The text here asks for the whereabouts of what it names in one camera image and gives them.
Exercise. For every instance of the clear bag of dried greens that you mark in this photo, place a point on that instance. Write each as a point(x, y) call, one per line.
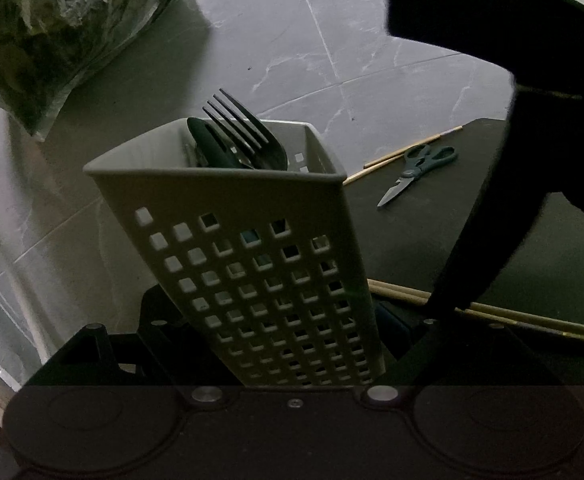
point(47, 25)

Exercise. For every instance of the metal fork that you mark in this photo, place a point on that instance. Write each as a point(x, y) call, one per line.
point(244, 127)

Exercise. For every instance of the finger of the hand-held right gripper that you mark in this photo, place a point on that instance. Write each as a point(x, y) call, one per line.
point(497, 210)

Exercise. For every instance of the white perforated utensil holder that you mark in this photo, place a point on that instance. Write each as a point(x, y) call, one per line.
point(272, 270)

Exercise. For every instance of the wooden chopstick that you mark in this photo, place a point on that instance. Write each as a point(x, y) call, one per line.
point(547, 320)
point(532, 329)
point(387, 158)
point(359, 175)

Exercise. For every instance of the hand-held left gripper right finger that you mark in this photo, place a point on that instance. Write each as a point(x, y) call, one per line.
point(394, 325)

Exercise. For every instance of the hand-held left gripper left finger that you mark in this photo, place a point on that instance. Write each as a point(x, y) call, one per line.
point(167, 355)

